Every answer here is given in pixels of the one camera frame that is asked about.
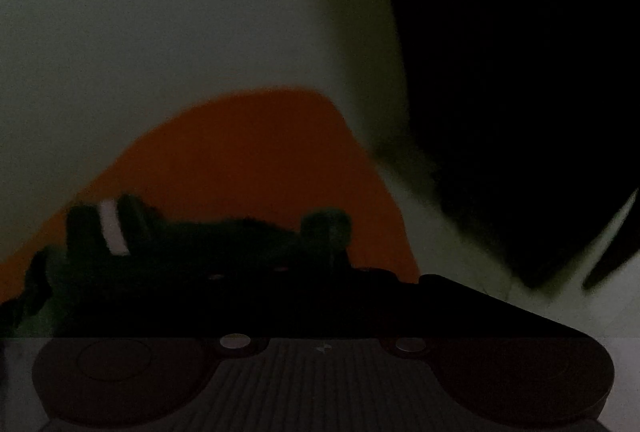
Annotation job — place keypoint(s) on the dark green striped garment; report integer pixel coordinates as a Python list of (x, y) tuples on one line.
[(200, 242)]

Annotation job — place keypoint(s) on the orange bed sheet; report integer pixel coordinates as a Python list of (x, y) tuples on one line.
[(250, 152)]

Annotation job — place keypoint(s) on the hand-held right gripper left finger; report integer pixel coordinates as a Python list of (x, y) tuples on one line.
[(280, 292)]

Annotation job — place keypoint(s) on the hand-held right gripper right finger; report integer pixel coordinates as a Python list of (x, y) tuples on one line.
[(400, 297)]

